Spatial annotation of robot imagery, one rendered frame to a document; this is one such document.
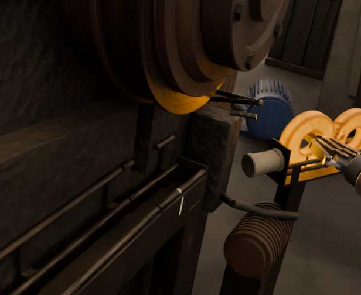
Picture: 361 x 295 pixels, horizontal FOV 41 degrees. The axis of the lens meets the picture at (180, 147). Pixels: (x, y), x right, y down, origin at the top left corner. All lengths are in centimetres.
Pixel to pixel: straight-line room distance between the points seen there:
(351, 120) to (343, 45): 227
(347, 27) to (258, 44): 277
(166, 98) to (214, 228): 145
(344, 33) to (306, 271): 197
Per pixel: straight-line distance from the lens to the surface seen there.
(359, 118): 136
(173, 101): 77
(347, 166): 115
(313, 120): 124
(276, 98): 295
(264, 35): 84
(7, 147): 68
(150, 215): 85
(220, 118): 107
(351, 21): 356
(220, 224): 218
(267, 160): 120
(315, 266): 211
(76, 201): 79
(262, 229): 122
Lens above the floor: 117
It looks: 25 degrees down
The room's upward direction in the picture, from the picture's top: 10 degrees clockwise
